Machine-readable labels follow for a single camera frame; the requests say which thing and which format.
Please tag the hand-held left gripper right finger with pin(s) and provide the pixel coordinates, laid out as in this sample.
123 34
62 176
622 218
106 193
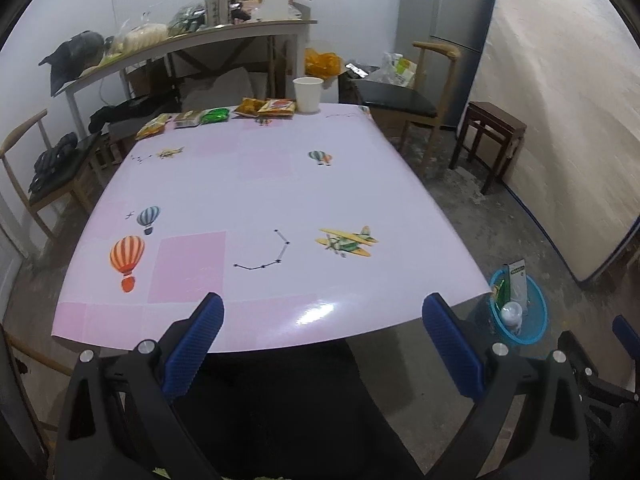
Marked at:
452 347

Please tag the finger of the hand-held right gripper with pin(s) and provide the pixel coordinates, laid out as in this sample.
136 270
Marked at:
626 329
572 346

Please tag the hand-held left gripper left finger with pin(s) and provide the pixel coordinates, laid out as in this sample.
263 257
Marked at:
197 340

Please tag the blue mesh wastebasket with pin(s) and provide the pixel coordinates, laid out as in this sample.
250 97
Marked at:
536 310

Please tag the white plastic cup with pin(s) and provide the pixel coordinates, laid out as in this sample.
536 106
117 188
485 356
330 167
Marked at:
512 314

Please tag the white green box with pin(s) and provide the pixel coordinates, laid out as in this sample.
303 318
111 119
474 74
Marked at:
515 280

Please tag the person's black pants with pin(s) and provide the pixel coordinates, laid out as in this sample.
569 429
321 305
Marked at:
300 410

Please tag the pink printed tablecloth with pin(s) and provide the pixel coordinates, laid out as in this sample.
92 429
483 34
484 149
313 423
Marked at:
250 185

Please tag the yellow green snack packet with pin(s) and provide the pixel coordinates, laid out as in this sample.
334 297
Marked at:
152 127

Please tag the pale green snack packet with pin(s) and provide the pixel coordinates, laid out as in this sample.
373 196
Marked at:
187 118

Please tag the wooden chair black seat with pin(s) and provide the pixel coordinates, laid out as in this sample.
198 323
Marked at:
395 97
82 147

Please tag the white mattress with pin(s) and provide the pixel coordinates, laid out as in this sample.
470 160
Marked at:
560 110

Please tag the black clothing pile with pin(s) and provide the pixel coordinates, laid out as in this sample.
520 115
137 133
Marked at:
52 162

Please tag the dark wooden stool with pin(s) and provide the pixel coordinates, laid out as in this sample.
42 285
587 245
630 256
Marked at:
495 115

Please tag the black jacket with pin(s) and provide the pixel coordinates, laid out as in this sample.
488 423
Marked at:
125 110

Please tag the yellow noodle snack packet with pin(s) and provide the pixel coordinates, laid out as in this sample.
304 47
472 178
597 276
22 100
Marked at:
276 107

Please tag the grey cushion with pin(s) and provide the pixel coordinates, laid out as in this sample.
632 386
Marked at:
220 85

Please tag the cardboard box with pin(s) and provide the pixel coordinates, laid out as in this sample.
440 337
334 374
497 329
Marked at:
140 80

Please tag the white paper cup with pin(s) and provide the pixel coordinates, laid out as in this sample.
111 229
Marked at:
307 94

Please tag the white plastic bag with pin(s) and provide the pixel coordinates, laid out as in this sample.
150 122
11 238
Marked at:
397 70

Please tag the long grey desk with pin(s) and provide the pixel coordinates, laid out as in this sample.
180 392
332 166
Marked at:
200 37

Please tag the orange plastic bag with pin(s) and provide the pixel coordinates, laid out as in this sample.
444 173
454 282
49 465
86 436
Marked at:
320 62

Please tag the white bag of buns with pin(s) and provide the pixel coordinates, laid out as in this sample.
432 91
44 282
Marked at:
140 37

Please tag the black bag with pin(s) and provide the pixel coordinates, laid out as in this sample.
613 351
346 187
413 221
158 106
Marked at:
75 50

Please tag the patterned metal canister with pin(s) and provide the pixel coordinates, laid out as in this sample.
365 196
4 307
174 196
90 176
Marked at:
217 7

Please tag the grey refrigerator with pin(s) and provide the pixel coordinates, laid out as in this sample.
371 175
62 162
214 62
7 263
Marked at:
450 10

